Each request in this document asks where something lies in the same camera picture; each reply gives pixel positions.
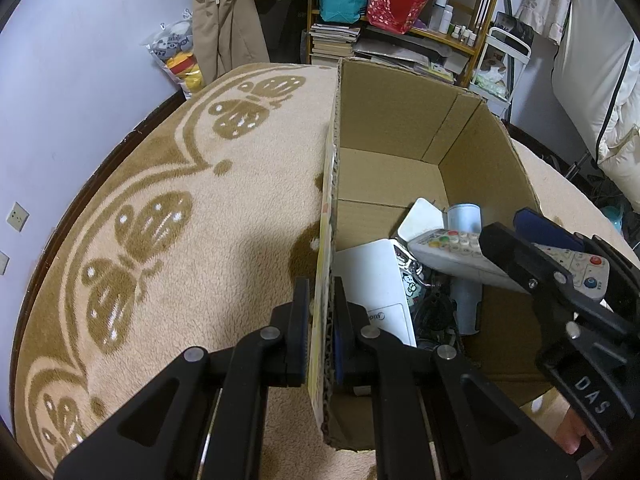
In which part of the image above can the white remote control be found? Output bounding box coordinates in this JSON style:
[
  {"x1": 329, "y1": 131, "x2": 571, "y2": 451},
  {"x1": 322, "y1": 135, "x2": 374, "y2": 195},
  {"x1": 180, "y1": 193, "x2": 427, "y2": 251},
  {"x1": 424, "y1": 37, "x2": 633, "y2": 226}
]
[{"x1": 407, "y1": 228, "x2": 612, "y2": 302}]

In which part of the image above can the white box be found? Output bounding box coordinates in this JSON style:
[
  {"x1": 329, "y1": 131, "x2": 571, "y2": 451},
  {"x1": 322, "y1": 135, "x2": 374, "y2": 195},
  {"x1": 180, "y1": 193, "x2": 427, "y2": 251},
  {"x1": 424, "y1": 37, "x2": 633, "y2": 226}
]
[{"x1": 332, "y1": 239, "x2": 418, "y2": 348}]

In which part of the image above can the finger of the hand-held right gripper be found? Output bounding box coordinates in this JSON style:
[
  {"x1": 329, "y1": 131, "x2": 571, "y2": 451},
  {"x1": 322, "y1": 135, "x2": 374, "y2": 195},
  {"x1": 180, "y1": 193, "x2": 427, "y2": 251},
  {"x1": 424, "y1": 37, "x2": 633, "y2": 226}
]
[
  {"x1": 479, "y1": 221, "x2": 632, "y2": 453},
  {"x1": 512, "y1": 207, "x2": 640, "y2": 321}
]

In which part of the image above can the white bedding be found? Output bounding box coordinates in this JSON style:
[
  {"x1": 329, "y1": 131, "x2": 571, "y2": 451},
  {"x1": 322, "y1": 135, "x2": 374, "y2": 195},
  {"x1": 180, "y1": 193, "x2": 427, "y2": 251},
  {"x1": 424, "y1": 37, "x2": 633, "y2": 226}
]
[{"x1": 552, "y1": 0, "x2": 640, "y2": 181}]

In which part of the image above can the plastic bag of plush toys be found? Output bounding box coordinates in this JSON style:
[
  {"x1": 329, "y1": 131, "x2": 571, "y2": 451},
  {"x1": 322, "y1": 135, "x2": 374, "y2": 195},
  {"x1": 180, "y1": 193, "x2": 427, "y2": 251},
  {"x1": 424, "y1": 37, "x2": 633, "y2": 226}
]
[{"x1": 140, "y1": 17, "x2": 203, "y2": 98}]

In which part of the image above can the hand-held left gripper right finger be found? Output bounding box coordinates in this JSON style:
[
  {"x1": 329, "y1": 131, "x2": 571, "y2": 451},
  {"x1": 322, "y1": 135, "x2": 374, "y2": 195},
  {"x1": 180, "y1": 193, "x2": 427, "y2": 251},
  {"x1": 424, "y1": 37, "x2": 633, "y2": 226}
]
[{"x1": 331, "y1": 276, "x2": 581, "y2": 480}]

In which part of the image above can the wooden shelf rack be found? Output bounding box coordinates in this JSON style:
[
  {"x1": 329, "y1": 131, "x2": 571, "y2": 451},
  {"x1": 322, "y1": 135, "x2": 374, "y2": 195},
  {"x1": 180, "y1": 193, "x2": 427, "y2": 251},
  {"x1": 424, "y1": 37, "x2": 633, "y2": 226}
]
[{"x1": 306, "y1": 0, "x2": 508, "y2": 88}]

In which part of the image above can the pile of papers and folders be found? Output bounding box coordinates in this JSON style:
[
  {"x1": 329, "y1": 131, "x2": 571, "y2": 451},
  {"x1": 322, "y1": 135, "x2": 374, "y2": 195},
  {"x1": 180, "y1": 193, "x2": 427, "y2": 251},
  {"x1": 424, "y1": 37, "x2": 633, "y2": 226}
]
[{"x1": 352, "y1": 30, "x2": 468, "y2": 83}]

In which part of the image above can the black box with print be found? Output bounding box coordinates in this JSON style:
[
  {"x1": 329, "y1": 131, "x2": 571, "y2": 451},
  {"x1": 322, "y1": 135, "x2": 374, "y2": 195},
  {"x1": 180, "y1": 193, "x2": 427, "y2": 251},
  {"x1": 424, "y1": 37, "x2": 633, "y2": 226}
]
[{"x1": 492, "y1": 12, "x2": 536, "y2": 48}]

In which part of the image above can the white trolley cart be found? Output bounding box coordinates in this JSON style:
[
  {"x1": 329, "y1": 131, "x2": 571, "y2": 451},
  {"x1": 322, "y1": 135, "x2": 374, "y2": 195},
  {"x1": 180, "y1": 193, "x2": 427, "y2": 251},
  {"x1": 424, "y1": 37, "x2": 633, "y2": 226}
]
[{"x1": 472, "y1": 26, "x2": 532, "y2": 121}]

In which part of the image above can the white square charger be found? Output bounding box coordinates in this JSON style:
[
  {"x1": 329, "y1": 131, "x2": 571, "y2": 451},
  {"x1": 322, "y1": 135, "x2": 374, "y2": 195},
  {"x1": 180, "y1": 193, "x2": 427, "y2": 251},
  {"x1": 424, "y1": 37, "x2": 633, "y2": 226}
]
[{"x1": 397, "y1": 197, "x2": 448, "y2": 243}]

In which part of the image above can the beige patterned blanket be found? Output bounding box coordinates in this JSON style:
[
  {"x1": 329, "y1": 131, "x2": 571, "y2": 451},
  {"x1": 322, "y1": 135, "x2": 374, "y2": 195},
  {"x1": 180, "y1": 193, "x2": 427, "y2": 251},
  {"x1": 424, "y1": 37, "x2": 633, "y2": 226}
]
[{"x1": 10, "y1": 62, "x2": 636, "y2": 480}]

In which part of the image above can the stack of books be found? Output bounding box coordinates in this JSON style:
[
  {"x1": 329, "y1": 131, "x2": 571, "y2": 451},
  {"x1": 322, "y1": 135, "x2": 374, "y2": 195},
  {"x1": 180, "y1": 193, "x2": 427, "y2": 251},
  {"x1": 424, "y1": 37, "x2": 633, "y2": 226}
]
[{"x1": 309, "y1": 22, "x2": 362, "y2": 66}]

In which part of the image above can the brown cardboard box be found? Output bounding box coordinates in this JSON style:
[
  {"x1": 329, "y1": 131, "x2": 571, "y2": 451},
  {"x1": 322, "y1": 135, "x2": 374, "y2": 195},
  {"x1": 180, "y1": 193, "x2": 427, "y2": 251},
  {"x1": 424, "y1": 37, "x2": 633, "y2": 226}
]
[{"x1": 307, "y1": 57, "x2": 556, "y2": 451}]

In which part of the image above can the beige hanging coat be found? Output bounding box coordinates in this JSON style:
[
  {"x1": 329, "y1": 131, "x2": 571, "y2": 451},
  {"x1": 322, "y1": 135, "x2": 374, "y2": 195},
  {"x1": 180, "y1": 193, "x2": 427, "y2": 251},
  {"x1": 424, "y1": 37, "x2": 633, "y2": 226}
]
[{"x1": 191, "y1": 0, "x2": 271, "y2": 83}]

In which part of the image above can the patterned key pouch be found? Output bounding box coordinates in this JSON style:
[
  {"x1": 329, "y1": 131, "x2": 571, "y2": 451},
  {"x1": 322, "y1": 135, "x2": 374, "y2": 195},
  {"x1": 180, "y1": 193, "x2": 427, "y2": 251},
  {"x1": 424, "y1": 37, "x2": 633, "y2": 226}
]
[{"x1": 395, "y1": 242, "x2": 431, "y2": 311}]

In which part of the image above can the black cable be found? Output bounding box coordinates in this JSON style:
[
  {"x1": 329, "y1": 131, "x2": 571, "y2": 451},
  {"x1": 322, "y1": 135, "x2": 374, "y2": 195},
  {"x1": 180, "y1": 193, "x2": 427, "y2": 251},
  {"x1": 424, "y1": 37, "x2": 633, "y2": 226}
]
[{"x1": 595, "y1": 40, "x2": 633, "y2": 151}]

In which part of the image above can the dark pouch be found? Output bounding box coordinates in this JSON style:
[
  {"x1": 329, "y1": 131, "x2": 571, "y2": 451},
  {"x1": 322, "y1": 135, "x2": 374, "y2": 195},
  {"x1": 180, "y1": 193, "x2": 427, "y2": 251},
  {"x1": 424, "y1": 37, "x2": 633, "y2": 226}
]
[{"x1": 415, "y1": 285, "x2": 461, "y2": 351}]

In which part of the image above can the teal fluffy object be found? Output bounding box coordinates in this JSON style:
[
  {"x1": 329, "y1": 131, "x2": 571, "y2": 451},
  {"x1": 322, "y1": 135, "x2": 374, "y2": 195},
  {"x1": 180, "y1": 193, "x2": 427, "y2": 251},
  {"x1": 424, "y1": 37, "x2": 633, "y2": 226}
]
[{"x1": 600, "y1": 205, "x2": 624, "y2": 234}]

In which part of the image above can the person's right hand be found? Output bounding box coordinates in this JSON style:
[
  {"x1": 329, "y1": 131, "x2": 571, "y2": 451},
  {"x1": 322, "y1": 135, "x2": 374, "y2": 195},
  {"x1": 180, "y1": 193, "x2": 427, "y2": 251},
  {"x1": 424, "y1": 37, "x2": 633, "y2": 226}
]
[{"x1": 555, "y1": 404, "x2": 598, "y2": 457}]

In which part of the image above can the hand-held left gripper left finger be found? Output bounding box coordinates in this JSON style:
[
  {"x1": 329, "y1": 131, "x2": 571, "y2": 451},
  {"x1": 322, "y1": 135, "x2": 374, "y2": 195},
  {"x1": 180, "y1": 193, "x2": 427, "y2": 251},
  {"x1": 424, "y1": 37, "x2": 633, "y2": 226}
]
[{"x1": 54, "y1": 278, "x2": 311, "y2": 480}]

